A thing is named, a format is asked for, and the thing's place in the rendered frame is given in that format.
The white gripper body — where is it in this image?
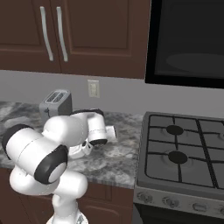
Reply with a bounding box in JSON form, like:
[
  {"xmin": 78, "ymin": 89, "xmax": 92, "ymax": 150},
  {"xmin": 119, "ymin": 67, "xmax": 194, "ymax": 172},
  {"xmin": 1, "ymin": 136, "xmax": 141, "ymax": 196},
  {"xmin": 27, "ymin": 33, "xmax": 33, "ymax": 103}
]
[{"xmin": 67, "ymin": 144, "xmax": 95, "ymax": 160}]

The grey toaster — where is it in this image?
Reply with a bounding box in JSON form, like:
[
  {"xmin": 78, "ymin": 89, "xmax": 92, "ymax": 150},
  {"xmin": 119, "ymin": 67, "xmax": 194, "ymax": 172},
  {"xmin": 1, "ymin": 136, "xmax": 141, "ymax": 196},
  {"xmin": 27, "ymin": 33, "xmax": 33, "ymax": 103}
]
[{"xmin": 38, "ymin": 88, "xmax": 73, "ymax": 125}]

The silver cupboard handle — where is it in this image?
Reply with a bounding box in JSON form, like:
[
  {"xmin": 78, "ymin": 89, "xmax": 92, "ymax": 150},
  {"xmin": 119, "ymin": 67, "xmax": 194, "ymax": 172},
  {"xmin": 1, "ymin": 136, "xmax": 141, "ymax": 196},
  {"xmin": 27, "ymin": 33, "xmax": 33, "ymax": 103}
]
[
  {"xmin": 55, "ymin": 5, "xmax": 69, "ymax": 63},
  {"xmin": 39, "ymin": 5, "xmax": 55, "ymax": 62}
]

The brown drawer front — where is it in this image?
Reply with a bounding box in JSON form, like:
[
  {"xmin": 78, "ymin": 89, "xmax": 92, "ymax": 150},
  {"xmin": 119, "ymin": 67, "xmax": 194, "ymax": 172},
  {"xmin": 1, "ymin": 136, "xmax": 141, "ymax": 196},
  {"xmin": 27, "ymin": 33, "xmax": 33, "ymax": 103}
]
[{"xmin": 83, "ymin": 181, "xmax": 136, "ymax": 210}]

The grey gas stove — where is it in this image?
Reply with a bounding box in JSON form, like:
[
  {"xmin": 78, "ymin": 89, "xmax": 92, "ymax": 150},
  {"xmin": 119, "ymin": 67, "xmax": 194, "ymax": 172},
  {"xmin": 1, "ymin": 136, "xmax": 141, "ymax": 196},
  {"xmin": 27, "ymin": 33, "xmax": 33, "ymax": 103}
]
[{"xmin": 132, "ymin": 110, "xmax": 224, "ymax": 224}]

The brown cupboard door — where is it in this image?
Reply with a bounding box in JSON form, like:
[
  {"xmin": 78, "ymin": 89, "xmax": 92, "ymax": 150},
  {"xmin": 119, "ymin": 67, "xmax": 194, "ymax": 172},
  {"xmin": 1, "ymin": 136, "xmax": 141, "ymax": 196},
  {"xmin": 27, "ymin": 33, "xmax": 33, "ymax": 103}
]
[
  {"xmin": 50, "ymin": 0, "xmax": 151, "ymax": 80},
  {"xmin": 77, "ymin": 204, "xmax": 134, "ymax": 224},
  {"xmin": 0, "ymin": 0, "xmax": 62, "ymax": 74},
  {"xmin": 0, "ymin": 167, "xmax": 56, "ymax": 224}
]

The brown lower cupboard door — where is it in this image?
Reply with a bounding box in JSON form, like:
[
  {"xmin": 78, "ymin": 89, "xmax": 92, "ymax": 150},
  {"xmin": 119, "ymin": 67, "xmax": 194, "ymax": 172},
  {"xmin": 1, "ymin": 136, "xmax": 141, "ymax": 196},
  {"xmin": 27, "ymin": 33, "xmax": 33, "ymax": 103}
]
[
  {"xmin": 77, "ymin": 204, "xmax": 134, "ymax": 224},
  {"xmin": 0, "ymin": 167, "xmax": 56, "ymax": 224}
]

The black microwave oven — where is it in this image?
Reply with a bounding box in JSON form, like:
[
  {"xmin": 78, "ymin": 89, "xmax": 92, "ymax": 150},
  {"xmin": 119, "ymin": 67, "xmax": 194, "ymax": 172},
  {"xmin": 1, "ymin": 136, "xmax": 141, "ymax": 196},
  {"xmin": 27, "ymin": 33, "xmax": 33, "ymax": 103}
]
[{"xmin": 144, "ymin": 0, "xmax": 224, "ymax": 89}]

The white wall outlet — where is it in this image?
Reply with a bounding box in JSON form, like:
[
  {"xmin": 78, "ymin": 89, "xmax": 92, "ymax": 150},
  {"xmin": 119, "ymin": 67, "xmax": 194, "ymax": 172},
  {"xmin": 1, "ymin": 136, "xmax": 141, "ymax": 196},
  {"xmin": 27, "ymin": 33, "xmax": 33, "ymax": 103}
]
[{"xmin": 87, "ymin": 79, "xmax": 101, "ymax": 99}]

